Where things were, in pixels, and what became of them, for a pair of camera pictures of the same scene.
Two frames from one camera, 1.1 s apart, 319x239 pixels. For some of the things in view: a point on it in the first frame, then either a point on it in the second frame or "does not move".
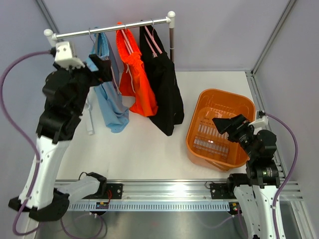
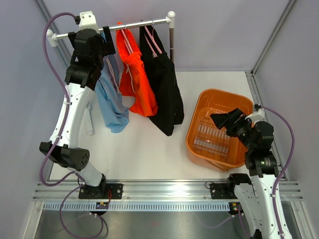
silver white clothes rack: [170, 20] does not move
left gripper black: [104, 73] -> [107, 49]
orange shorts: [135, 83] does not move
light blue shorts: [112, 107] does not move
